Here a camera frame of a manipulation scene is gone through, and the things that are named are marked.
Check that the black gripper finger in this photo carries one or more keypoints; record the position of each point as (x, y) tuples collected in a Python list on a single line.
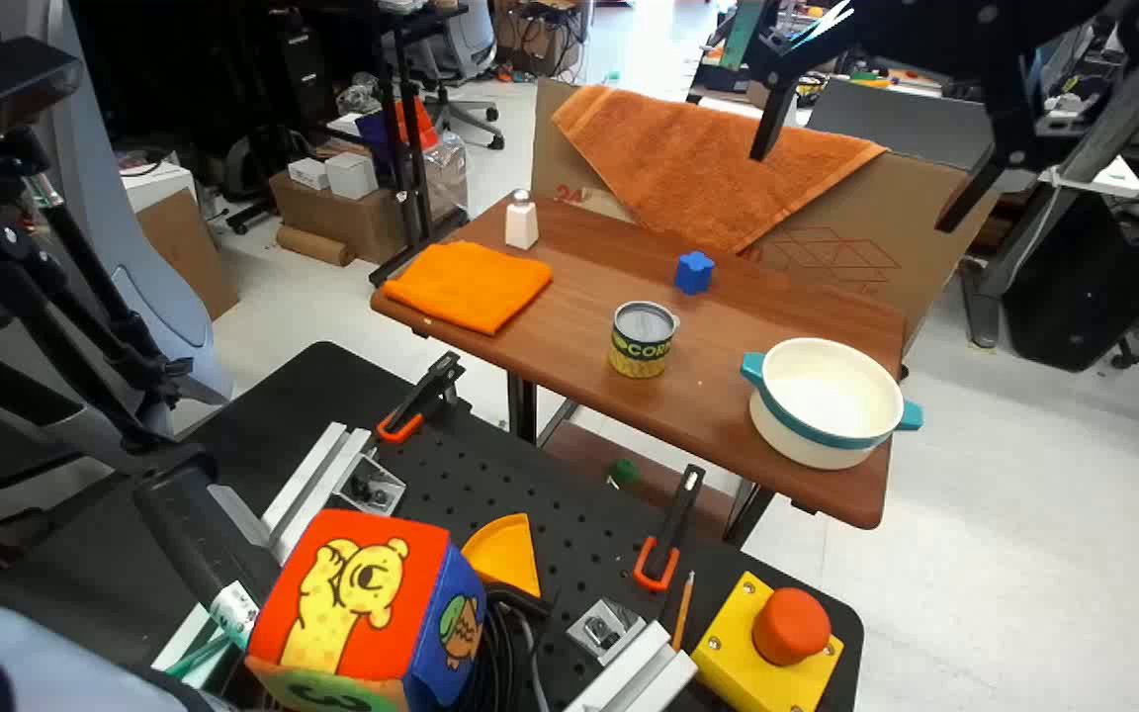
[(998, 155), (777, 114)]

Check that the black perforated mounting board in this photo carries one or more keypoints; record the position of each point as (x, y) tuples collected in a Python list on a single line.
[(570, 528)]

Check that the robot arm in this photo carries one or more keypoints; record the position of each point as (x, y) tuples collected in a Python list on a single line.
[(1116, 111)]

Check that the orange pencil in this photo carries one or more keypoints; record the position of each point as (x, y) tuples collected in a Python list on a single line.
[(687, 609)]

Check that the white pot with teal rim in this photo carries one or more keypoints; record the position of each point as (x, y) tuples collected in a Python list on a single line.
[(820, 383)]

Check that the aluminium rail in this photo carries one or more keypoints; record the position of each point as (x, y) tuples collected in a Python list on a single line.
[(317, 474), (633, 674)]

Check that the large orange towel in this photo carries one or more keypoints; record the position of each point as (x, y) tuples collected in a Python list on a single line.
[(695, 163)]

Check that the yellow orange wedge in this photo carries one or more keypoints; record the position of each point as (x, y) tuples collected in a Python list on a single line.
[(508, 551)]

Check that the plush cube with bear print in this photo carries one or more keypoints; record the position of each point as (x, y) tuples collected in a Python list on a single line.
[(366, 615)]

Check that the black stand pole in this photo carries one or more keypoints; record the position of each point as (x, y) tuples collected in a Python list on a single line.
[(411, 145)]

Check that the black camera tripod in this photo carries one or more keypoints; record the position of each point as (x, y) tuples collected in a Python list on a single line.
[(16, 263)]

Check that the black and white tag card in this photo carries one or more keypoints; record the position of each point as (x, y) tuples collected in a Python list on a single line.
[(603, 627), (368, 488)]

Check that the black office chair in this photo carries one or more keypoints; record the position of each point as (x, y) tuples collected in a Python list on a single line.
[(466, 79)]

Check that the open brown cardboard box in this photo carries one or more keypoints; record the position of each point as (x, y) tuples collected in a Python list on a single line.
[(347, 217)]

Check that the white boxes stack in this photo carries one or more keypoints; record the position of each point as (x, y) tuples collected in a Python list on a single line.
[(335, 171)]

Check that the blue grey panel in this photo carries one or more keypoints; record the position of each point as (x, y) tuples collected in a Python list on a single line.
[(101, 200)]

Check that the brown cardboard backboard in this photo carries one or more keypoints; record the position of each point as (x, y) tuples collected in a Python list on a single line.
[(878, 242)]

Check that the tin can with yellow label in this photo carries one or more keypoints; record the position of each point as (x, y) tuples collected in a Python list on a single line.
[(643, 345)]

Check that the cardboard box with white lid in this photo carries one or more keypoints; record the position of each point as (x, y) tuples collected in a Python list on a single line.
[(178, 237)]

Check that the black bag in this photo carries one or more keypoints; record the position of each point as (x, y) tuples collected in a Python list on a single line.
[(1085, 290)]

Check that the small blue cube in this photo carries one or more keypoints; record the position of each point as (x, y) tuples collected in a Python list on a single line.
[(695, 273)]

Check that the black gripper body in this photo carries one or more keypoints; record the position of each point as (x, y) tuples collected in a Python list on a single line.
[(977, 30)]

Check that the yellow box with red button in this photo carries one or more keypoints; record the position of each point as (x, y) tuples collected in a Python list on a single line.
[(768, 647)]

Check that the small green ball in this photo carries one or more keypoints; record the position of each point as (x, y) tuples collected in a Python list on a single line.
[(624, 473)]

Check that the folded orange cloth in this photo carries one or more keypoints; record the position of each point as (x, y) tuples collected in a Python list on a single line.
[(469, 282)]

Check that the white shaker bottle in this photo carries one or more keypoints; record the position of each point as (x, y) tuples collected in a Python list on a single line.
[(520, 224)]

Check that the black table leg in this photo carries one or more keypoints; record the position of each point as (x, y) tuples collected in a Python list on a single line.
[(747, 514), (525, 408)]

